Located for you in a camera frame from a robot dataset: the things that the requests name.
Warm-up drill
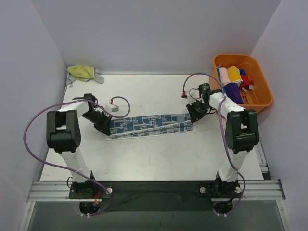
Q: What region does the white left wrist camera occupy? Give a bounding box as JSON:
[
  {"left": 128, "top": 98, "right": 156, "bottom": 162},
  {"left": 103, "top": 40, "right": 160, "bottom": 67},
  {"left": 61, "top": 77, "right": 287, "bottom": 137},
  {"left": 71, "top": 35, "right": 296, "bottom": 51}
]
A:
[{"left": 104, "top": 103, "right": 119, "bottom": 113}]

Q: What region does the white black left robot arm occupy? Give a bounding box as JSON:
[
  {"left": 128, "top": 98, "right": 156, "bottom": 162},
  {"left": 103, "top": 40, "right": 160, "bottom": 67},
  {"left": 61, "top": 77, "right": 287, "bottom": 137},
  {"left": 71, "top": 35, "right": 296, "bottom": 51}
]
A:
[{"left": 46, "top": 94, "right": 111, "bottom": 198}]

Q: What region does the grey towel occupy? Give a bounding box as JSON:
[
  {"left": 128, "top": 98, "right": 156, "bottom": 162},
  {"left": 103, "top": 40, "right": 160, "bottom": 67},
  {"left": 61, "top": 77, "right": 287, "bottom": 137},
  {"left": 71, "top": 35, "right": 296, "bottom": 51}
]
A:
[{"left": 66, "top": 67, "right": 104, "bottom": 85}]

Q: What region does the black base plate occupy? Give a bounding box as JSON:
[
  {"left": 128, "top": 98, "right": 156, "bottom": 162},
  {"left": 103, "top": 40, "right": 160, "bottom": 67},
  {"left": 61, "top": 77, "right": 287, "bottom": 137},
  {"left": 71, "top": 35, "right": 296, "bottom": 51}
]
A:
[{"left": 68, "top": 180, "right": 242, "bottom": 214}]

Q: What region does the yellow rolled towel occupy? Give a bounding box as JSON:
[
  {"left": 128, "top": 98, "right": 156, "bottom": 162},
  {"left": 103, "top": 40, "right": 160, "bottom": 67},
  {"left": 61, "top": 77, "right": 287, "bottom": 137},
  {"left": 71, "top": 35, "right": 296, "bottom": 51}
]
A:
[{"left": 227, "top": 66, "right": 242, "bottom": 82}]

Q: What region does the orange plastic basket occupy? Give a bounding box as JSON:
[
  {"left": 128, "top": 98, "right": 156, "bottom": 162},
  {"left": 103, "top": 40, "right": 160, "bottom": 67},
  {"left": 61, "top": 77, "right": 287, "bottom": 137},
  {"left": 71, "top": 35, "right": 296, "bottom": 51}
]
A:
[{"left": 211, "top": 54, "right": 273, "bottom": 112}]

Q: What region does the pink rolled towel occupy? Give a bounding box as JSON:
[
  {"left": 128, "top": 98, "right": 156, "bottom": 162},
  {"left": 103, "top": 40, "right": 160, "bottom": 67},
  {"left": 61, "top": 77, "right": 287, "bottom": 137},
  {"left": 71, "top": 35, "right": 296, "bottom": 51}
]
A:
[{"left": 219, "top": 67, "right": 231, "bottom": 86}]

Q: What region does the red rolled towel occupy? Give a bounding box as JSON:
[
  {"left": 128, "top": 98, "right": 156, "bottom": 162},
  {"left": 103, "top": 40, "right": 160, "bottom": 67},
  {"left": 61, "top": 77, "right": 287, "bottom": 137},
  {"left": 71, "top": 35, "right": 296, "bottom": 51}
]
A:
[{"left": 240, "top": 75, "right": 254, "bottom": 89}]

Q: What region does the purple rolled towel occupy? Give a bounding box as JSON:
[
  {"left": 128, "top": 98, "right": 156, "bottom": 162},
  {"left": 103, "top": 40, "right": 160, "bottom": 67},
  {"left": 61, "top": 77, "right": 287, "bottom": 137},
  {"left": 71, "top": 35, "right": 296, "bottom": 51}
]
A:
[{"left": 224, "top": 82, "right": 244, "bottom": 104}]

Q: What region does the blue white patterned towel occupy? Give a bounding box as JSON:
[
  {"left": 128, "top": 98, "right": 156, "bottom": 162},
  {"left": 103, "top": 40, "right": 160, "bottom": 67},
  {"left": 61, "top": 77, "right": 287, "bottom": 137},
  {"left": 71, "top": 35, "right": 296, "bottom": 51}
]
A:
[{"left": 107, "top": 113, "right": 196, "bottom": 140}]

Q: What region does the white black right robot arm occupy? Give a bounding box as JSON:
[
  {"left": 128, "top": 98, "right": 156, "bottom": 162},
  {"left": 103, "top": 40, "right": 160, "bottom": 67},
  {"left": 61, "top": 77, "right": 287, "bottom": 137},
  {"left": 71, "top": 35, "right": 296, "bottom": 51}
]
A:
[{"left": 186, "top": 92, "right": 259, "bottom": 197}]

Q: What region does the aluminium frame rail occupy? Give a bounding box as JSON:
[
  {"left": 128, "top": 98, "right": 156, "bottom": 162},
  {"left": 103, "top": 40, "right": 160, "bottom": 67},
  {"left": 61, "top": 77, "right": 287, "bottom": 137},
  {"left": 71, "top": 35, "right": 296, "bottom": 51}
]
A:
[{"left": 27, "top": 180, "right": 285, "bottom": 202}]

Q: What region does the yellow green towel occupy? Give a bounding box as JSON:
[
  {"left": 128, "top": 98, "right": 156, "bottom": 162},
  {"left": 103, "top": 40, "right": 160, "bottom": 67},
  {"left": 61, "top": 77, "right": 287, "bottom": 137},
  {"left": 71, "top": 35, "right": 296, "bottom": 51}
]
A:
[{"left": 67, "top": 65, "right": 95, "bottom": 82}]

